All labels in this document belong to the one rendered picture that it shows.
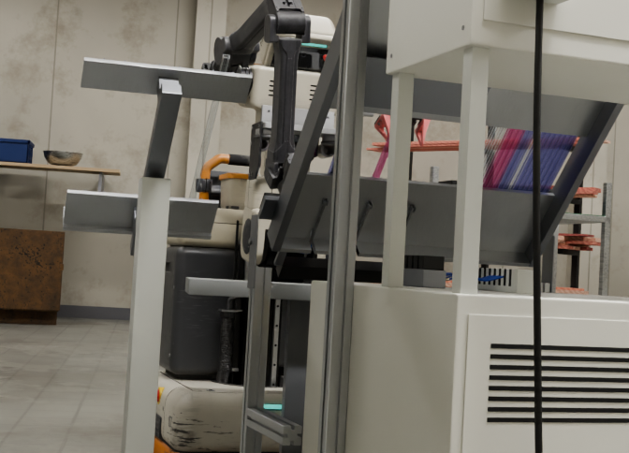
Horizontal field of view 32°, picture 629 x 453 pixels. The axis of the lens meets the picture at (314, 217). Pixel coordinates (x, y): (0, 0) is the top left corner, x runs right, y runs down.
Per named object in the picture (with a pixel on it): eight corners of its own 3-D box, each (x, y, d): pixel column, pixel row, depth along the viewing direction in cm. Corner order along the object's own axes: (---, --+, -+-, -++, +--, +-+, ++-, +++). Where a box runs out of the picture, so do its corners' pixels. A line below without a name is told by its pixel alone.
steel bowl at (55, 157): (82, 169, 1072) (83, 155, 1073) (80, 167, 1035) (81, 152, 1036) (43, 167, 1067) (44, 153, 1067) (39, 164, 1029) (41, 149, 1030)
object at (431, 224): (279, 241, 253) (276, 231, 255) (526, 256, 275) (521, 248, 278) (300, 177, 241) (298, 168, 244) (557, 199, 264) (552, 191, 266)
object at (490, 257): (280, 252, 252) (273, 231, 257) (528, 267, 274) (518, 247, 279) (281, 248, 251) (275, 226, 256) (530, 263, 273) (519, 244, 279)
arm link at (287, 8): (305, -22, 270) (268, -24, 266) (313, 29, 268) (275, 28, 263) (245, 42, 310) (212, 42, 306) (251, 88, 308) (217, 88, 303)
